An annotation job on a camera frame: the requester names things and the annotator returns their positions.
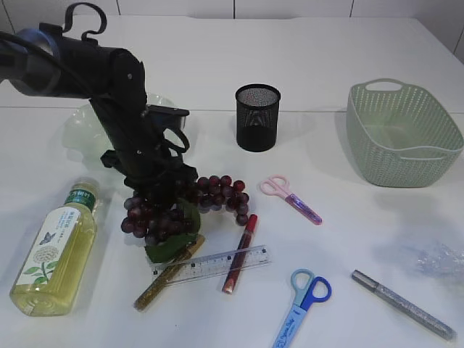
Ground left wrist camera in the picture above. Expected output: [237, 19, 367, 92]
[146, 104, 190, 131]

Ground purple artificial grape bunch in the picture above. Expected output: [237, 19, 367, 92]
[121, 175, 251, 263]

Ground transparent plastic ruler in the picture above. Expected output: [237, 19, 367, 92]
[152, 245, 271, 285]

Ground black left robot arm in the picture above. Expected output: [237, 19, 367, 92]
[1, 3, 198, 198]

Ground green woven plastic basket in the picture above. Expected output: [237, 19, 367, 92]
[346, 78, 463, 188]

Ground blue capped scissors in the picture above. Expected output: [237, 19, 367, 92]
[273, 268, 332, 348]

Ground black mesh pen holder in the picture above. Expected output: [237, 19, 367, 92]
[235, 83, 281, 152]

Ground silver glitter pen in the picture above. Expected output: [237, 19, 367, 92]
[351, 270, 457, 341]

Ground pink capped scissors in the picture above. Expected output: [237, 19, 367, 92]
[259, 175, 323, 225]

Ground green tea plastic bottle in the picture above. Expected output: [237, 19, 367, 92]
[9, 178, 99, 317]

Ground gold glitter pen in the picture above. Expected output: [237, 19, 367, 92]
[133, 235, 205, 312]

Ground clear plastic sheet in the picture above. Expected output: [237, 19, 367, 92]
[417, 243, 463, 283]

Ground light green wavy plate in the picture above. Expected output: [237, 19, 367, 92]
[63, 92, 182, 171]

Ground red glitter pen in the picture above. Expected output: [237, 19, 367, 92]
[222, 214, 258, 294]

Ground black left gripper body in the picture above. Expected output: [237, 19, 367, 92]
[101, 119, 198, 196]

